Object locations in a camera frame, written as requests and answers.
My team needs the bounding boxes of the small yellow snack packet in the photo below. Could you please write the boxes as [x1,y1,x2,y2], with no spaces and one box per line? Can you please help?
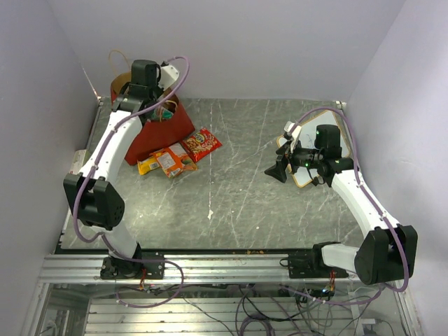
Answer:
[137,155,160,176]

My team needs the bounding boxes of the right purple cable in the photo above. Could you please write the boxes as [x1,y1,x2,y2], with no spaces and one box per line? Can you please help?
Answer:
[279,106,410,306]

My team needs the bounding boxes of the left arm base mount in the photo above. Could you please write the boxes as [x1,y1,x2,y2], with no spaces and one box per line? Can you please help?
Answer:
[99,253,165,280]

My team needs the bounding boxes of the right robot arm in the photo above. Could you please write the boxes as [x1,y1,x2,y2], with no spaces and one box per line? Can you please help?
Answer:
[265,122,418,291]

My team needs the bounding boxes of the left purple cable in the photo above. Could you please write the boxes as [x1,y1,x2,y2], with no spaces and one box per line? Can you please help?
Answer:
[71,55,191,309]

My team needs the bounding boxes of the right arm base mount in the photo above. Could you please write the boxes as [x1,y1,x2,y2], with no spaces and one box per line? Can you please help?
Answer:
[279,254,323,279]

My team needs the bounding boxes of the purple cable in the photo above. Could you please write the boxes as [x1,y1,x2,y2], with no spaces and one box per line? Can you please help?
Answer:
[71,55,191,309]
[279,106,410,306]

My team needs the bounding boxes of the teal snack bag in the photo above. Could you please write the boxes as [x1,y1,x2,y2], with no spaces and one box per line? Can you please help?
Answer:
[150,106,174,122]

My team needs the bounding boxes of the small whiteboard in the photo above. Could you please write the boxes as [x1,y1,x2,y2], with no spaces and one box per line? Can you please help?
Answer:
[276,108,352,188]

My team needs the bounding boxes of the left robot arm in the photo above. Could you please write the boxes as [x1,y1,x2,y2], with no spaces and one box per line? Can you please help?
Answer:
[63,59,179,279]

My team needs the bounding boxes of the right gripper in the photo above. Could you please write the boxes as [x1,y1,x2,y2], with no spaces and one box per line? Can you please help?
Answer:
[265,137,323,182]

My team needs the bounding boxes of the red paper bag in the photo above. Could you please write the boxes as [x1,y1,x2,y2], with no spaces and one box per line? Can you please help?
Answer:
[109,59,195,166]

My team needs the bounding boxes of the orange snack bag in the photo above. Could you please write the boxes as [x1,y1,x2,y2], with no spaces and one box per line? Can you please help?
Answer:
[153,143,197,179]

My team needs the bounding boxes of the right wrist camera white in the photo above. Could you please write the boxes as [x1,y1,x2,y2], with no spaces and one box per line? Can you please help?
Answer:
[283,121,302,152]

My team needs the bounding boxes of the small white box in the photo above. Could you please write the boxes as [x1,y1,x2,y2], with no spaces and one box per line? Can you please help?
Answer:
[69,149,88,174]

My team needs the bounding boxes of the red nut mix snack bag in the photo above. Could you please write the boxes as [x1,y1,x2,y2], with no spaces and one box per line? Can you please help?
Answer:
[181,128,222,163]

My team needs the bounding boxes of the aluminium frame rail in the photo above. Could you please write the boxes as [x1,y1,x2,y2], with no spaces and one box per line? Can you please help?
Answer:
[37,252,407,285]

